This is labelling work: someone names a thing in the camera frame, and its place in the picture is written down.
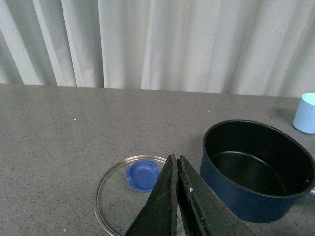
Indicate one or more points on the grey curtain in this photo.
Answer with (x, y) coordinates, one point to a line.
(251, 47)

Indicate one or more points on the light blue cup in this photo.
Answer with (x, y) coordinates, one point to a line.
(304, 119)

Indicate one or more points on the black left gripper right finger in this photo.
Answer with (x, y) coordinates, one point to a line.
(202, 212)

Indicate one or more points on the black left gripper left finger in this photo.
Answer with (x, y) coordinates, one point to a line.
(158, 217)

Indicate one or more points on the glass lid blue knob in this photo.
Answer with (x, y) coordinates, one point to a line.
(124, 190)

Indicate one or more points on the dark blue saucepan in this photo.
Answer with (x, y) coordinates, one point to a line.
(259, 172)

